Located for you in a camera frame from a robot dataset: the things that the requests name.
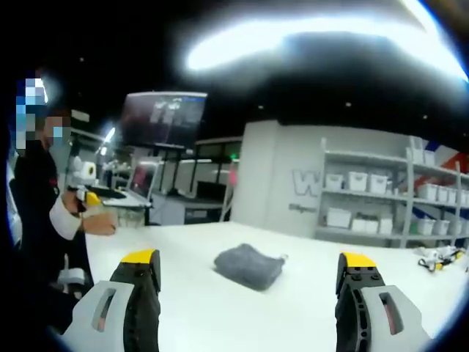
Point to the grey towel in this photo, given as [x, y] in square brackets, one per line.
[247, 265]

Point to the open laptop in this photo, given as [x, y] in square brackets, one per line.
[141, 183]

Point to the person's left hand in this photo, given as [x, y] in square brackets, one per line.
[102, 224]

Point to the grey white stool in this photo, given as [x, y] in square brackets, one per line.
[73, 276]

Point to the person in dark jacket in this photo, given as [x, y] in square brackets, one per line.
[33, 212]

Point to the grey metal shelving unit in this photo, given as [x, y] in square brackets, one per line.
[406, 198]

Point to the rows of white storage bins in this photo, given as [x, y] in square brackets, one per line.
[357, 181]

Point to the long ceiling light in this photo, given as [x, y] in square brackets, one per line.
[293, 40]

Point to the large wall monitor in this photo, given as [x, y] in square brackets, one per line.
[163, 119]

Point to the black desk partition frame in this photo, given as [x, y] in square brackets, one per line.
[205, 176]

